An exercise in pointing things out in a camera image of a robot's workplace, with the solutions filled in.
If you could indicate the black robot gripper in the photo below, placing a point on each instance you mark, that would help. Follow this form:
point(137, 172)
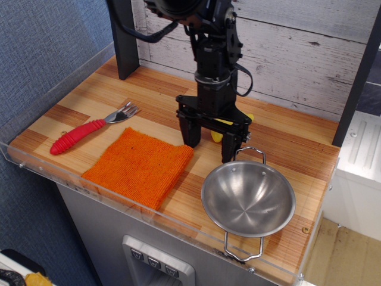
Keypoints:
point(214, 100)

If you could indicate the yellow toy banana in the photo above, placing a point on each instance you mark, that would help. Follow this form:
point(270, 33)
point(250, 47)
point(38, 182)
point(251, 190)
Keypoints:
point(217, 137)

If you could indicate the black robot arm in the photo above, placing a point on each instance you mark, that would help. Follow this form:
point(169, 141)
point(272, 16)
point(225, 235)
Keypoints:
point(211, 27)

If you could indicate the clear acrylic table guard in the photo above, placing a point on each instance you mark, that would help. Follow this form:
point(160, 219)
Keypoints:
point(296, 144)

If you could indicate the orange folded cloth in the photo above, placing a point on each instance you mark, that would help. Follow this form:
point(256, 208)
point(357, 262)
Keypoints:
point(140, 167)

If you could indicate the grey cabinet with dispenser panel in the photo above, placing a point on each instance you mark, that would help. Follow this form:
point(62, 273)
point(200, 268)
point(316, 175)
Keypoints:
point(128, 249)

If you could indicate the white ribbed side unit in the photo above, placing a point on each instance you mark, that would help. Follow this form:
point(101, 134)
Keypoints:
point(353, 197)

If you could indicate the stainless steel two-handled bowl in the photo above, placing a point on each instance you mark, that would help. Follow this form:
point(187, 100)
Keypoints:
point(249, 199)

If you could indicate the red handled metal fork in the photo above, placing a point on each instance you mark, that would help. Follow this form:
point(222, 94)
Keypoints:
point(72, 137)

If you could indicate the black vertical post left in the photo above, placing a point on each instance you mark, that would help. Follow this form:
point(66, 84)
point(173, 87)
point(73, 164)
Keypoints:
point(126, 49)

